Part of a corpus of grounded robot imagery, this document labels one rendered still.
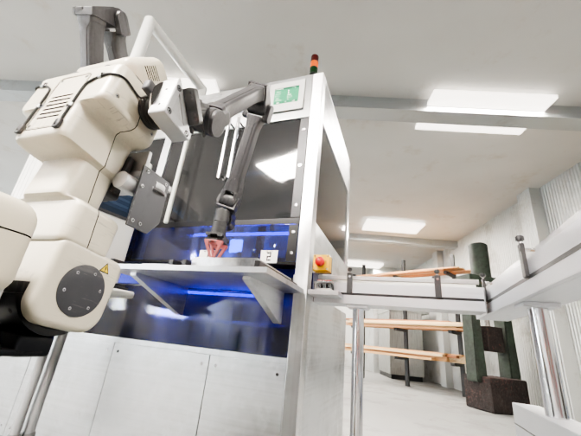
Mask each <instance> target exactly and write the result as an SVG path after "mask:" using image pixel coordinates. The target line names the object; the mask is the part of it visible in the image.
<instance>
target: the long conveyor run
mask: <svg viewBox="0 0 581 436"><path fill-rule="evenodd" d="M514 238H515V241H517V242H519V245H518V246H517V247H518V252H519V257H520V259H519V260H517V261H516V262H515V263H514V264H513V265H511V266H510V267H509V268H508V269H507V270H506V271H505V272H503V273H502V274H501V275H500V276H498V277H497V278H496V279H494V280H493V281H492V282H485V277H486V275H485V274H484V273H481V274H480V277H481V278H482V287H483V288H484V290H485V297H486V304H487V311H488V312H486V313H484V314H482V315H476V319H481V320H494V321H507V322H508V321H511V320H514V319H517V318H520V317H525V316H528V314H527V310H516V309H515V308H514V306H515V305H517V304H519V303H522V302H542V303H561V304H562V305H566V304H569V303H572V302H575V301H579V300H581V209H580V210H579V211H578V212H577V213H576V214H575V215H573V216H572V217H571V218H570V219H568V220H567V221H566V222H564V223H563V224H562V225H561V226H560V227H558V228H557V229H556V230H554V231H553V232H552V233H551V234H549V235H548V236H547V237H546V238H545V239H544V240H543V241H541V242H540V243H539V244H538V245H537V246H535V247H534V248H525V246H524V243H522V241H524V240H525V239H524V236H522V235H516V236H515V237H514ZM526 252H528V253H526ZM486 285H487V286H486Z"/></svg>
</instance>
